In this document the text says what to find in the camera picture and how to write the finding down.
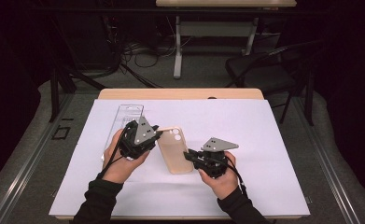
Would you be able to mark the black metal stand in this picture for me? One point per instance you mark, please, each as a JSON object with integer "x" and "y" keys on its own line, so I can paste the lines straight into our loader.
{"x": 54, "y": 93}
{"x": 309, "y": 93}

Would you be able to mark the person's left hand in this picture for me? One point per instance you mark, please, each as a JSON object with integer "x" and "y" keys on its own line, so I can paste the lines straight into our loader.
{"x": 121, "y": 168}

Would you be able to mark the person's right hand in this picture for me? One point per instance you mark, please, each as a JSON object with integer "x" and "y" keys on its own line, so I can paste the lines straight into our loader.
{"x": 223, "y": 185}

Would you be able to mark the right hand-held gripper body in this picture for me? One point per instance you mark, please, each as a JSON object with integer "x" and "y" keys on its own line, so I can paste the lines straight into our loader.
{"x": 216, "y": 155}

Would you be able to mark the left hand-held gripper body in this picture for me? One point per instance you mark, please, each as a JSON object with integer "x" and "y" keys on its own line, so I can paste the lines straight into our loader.
{"x": 141, "y": 137}

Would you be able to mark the clear plastic packaging tray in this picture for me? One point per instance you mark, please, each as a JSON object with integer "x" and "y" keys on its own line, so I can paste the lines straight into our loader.
{"x": 129, "y": 112}

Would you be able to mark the white table cover board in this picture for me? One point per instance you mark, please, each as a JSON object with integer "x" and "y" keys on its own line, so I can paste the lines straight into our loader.
{"x": 177, "y": 193}

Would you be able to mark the black folding chair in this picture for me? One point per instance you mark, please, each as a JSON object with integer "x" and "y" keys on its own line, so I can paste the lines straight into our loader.
{"x": 258, "y": 73}

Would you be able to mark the metal floor rail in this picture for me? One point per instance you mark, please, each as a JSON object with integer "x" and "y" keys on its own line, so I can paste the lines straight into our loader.
{"x": 30, "y": 161}
{"x": 326, "y": 161}

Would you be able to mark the wooden table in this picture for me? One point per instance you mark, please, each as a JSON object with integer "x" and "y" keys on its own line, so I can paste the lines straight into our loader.
{"x": 171, "y": 93}

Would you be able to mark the white-legged desk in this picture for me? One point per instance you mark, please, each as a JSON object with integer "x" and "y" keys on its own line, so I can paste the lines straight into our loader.
{"x": 214, "y": 29}

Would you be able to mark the beige phone case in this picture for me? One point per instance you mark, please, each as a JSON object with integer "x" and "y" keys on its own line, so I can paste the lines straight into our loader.
{"x": 175, "y": 152}

